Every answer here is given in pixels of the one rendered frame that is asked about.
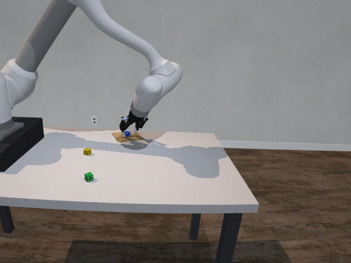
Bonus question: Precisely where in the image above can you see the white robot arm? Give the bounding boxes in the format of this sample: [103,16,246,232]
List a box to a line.
[0,0,183,141]

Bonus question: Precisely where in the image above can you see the tan flat mat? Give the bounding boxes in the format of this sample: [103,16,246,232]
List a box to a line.
[112,131,144,142]

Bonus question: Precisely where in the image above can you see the green die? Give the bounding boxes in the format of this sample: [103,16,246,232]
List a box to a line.
[84,172,94,182]

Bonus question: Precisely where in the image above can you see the yellow die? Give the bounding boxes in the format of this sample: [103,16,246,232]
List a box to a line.
[84,148,92,156]

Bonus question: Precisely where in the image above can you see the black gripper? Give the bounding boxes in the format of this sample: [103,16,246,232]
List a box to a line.
[120,110,148,136]

